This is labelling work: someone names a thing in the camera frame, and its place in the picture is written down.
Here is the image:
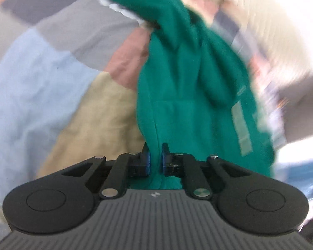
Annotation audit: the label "green printed sweatshirt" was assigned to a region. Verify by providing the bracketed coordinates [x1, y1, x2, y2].
[74, 0, 275, 190]

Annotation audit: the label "cream quilted headboard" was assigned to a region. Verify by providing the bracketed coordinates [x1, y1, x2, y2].
[201, 0, 313, 84]

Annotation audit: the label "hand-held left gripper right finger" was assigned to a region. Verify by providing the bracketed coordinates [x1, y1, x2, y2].
[160, 143, 251, 201]

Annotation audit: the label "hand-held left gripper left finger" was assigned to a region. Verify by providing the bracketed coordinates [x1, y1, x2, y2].
[63, 142, 152, 200]

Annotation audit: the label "patchwork checked quilt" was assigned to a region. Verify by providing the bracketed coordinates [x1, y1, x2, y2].
[0, 0, 285, 243]

